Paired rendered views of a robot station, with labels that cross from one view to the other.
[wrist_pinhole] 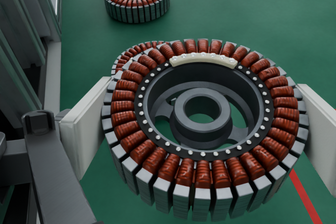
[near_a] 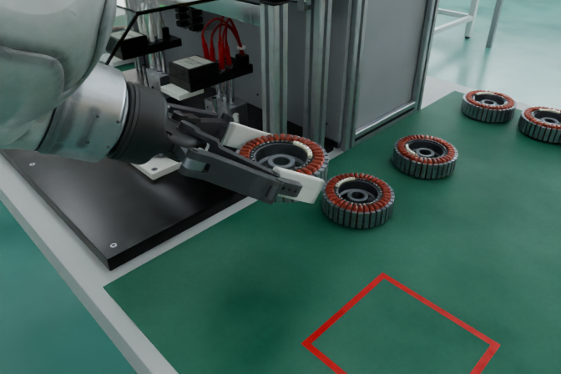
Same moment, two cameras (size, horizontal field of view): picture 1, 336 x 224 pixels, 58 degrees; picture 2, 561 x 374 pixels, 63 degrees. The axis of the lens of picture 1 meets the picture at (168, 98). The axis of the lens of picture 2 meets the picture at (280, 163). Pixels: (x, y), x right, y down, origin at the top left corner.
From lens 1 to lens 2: 0.46 m
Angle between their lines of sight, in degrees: 45
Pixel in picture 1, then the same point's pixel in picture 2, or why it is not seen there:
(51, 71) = not seen: hidden behind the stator
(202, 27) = (445, 204)
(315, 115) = (295, 175)
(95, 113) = (248, 134)
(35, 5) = (338, 117)
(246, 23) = (486, 226)
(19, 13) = (315, 113)
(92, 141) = (239, 141)
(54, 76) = not seen: hidden behind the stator
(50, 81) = not seen: hidden behind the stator
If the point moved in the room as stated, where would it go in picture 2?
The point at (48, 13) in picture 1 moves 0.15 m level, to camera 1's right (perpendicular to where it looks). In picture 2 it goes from (346, 127) to (405, 161)
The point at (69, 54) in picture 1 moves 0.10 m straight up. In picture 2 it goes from (337, 160) to (341, 112)
